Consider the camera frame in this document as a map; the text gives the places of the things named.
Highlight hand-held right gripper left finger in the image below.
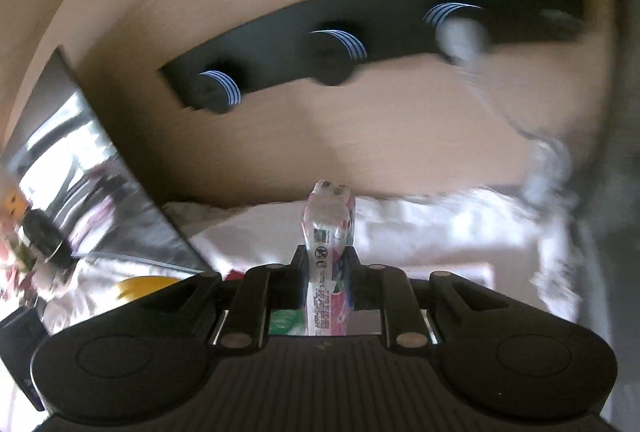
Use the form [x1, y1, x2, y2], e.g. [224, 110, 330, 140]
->
[150, 245, 308, 356]

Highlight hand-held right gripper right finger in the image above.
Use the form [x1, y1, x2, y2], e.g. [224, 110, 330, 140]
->
[345, 247, 502, 355]

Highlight pink white tissue pack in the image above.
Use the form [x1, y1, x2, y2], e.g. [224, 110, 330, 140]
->
[299, 179, 359, 338]

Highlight pink cardboard box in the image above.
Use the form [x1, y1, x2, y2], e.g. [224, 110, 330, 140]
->
[400, 262, 497, 294]

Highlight white knitted tablecloth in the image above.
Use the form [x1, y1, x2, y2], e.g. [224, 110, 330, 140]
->
[30, 185, 588, 328]

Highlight yellow rubber toy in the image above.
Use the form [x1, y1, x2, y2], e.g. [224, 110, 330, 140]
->
[115, 275, 182, 304]

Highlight black monitor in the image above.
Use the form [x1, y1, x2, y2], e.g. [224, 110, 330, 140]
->
[0, 46, 222, 274]

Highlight glass computer case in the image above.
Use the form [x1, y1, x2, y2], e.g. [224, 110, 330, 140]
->
[575, 0, 640, 353]

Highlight white cable bundle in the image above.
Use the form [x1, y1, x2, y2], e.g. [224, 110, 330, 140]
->
[434, 15, 588, 313]

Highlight black wall hook rack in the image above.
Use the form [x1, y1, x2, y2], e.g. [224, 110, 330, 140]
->
[159, 0, 587, 114]

